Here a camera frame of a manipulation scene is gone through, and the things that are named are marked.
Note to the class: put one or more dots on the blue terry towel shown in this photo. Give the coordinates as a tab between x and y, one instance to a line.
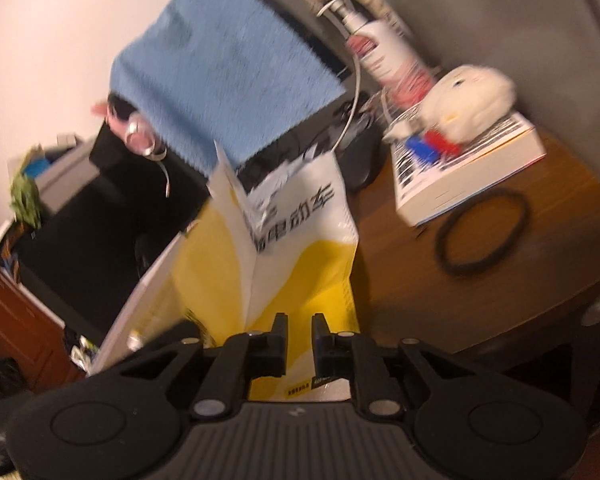
228	74

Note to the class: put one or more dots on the white plush toy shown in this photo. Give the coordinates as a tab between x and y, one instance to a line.
466	102

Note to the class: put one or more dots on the black computer monitor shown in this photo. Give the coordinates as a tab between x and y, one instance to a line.
333	127

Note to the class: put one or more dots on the black computer tower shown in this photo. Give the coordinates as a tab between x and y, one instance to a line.
88	257

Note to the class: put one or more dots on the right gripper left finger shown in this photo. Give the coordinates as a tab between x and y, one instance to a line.
242	359

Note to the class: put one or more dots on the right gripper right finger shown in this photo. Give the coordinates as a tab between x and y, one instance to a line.
357	358

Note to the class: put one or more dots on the white pink lotion bottle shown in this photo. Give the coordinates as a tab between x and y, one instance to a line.
386	56

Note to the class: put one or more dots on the black computer mouse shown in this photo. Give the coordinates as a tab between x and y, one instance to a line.
362	160

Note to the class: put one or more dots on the yellow white shopping bag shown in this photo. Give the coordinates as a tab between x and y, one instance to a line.
286	247

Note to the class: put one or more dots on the pink cat-ear headset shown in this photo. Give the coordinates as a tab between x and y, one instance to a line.
137	135

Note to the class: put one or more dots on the red marker pen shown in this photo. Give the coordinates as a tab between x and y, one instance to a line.
437	141

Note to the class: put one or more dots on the white thick book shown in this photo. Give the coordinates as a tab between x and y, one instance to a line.
426	191

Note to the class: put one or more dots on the grey storage box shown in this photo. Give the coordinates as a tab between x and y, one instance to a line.
66	177

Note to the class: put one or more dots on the blue marker pen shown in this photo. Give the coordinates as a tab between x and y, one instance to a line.
422	150

